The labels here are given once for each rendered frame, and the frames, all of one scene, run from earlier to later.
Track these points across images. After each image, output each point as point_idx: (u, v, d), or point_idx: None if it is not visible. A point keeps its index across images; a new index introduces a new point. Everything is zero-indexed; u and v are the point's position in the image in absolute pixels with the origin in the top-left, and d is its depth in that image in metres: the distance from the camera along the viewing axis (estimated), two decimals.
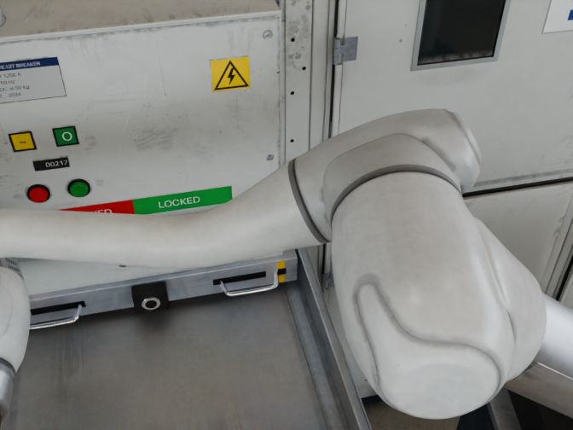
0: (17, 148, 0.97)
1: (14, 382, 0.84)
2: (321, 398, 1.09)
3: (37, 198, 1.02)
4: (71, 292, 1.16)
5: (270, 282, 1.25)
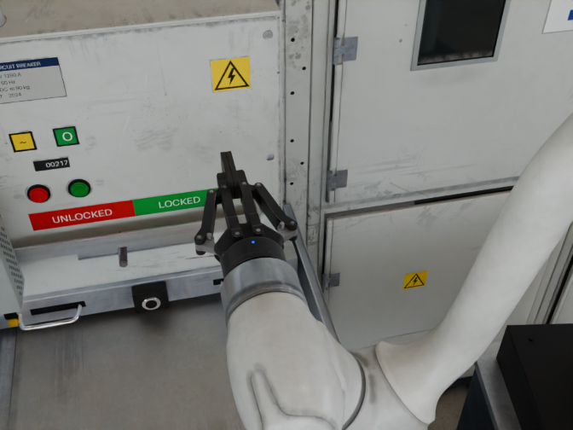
0: (17, 148, 0.97)
1: (273, 283, 0.70)
2: None
3: (37, 199, 1.02)
4: (71, 292, 1.16)
5: None
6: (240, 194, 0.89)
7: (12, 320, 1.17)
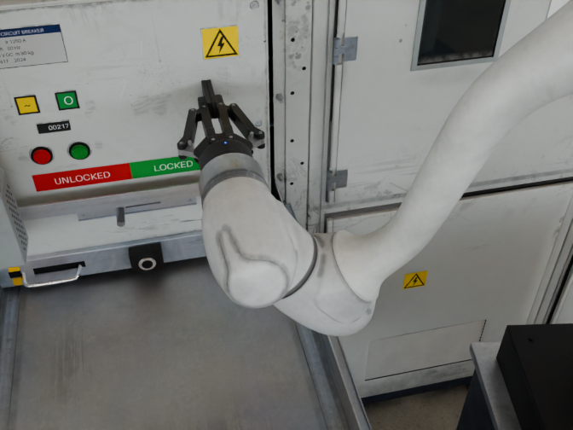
0: (21, 112, 1.04)
1: (240, 170, 0.85)
2: (321, 398, 1.09)
3: (40, 159, 1.10)
4: (72, 252, 1.24)
5: None
6: (217, 113, 1.04)
7: (16, 279, 1.24)
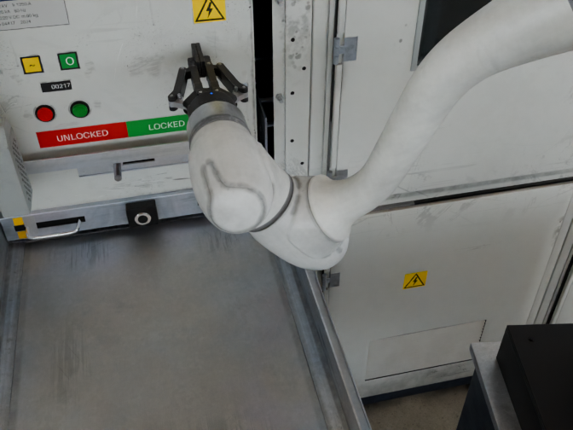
0: (27, 71, 1.14)
1: (223, 114, 0.95)
2: (321, 398, 1.09)
3: (43, 117, 1.19)
4: (72, 207, 1.33)
5: None
6: (205, 72, 1.14)
7: (21, 232, 1.34)
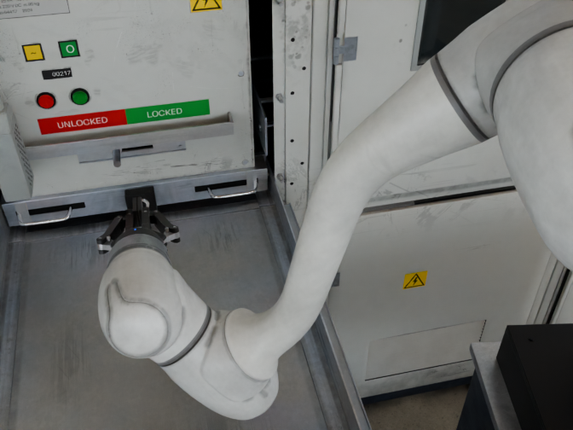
0: (28, 58, 1.17)
1: (141, 244, 0.93)
2: (321, 398, 1.09)
3: (44, 104, 1.23)
4: (72, 194, 1.37)
5: (251, 190, 1.46)
6: None
7: None
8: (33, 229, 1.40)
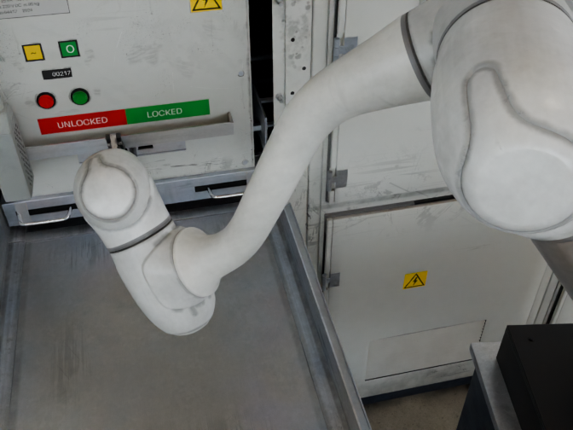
0: (28, 58, 1.17)
1: None
2: (321, 398, 1.09)
3: (44, 104, 1.23)
4: (72, 194, 1.37)
5: None
6: None
7: None
8: (33, 229, 1.40)
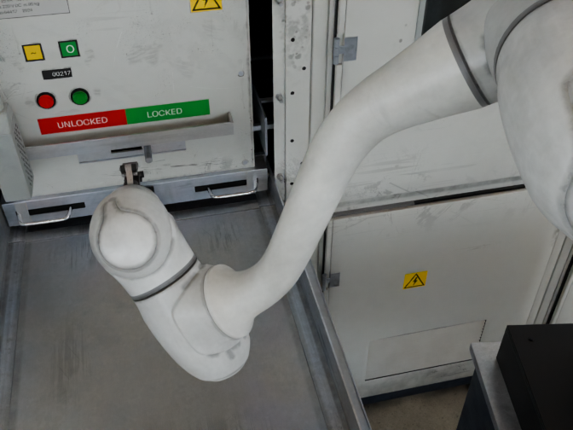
0: (28, 58, 1.17)
1: None
2: (321, 398, 1.09)
3: (44, 104, 1.23)
4: (72, 194, 1.37)
5: (251, 190, 1.46)
6: None
7: None
8: (33, 229, 1.40)
